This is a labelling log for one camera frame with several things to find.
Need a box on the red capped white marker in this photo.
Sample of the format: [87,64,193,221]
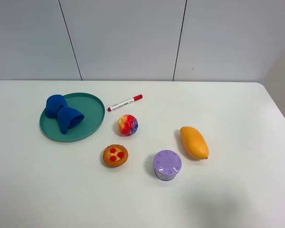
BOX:
[107,94,143,112]

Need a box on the yellow toy mango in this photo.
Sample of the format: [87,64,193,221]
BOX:
[180,126,209,160]

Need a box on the rainbow squishy ball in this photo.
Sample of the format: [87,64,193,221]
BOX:
[117,114,138,136]

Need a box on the round teal plate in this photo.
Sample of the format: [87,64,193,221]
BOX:
[39,93,105,143]

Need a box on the blue rolled cloth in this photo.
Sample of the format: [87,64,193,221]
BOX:
[45,95,85,134]

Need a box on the purple lidded round jar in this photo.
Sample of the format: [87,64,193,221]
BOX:
[153,150,182,181]

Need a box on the toy fruit tart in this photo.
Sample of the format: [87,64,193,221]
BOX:
[103,144,129,168]

